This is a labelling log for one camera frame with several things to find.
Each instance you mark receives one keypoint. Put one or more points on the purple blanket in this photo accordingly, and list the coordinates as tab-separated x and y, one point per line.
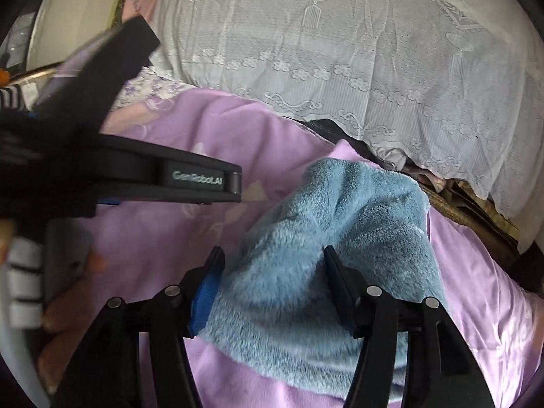
170	229

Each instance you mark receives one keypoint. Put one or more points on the white lace cover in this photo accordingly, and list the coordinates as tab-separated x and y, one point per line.
340	51

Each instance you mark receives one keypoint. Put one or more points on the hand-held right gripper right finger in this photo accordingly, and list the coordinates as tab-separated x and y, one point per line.
340	289

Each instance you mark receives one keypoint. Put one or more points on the pink patterned cloth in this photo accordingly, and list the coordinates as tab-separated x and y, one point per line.
427	180

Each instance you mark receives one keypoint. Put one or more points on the blue fleece zip jacket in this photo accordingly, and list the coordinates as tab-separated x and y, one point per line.
297	263

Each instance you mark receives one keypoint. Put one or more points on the brown woven trunk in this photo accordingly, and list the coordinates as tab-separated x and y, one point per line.
467	210

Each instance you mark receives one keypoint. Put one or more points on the person's left hand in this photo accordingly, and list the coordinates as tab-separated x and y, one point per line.
63	316

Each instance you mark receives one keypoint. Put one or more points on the dark blue cloth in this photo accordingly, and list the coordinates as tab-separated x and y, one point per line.
327	129

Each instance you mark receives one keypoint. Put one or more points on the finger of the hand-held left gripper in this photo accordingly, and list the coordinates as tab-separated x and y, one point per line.
114	59
199	178

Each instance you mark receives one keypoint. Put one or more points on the purple flowered bed sheet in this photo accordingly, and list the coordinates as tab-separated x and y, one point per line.
148	87

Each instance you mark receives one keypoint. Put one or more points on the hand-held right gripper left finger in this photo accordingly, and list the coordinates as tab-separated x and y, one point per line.
205	301

